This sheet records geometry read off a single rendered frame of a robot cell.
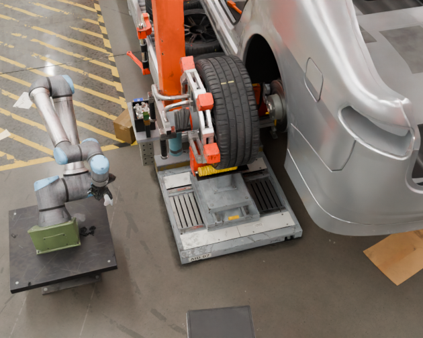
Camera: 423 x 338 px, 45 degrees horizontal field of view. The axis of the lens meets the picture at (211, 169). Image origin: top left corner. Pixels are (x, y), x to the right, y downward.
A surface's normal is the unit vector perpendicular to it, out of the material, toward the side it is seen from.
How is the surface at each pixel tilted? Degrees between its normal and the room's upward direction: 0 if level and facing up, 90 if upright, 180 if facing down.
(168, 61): 90
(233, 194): 0
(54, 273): 0
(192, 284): 0
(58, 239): 90
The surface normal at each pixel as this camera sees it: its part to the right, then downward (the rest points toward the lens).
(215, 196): 0.00, -0.70
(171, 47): 0.26, 0.69
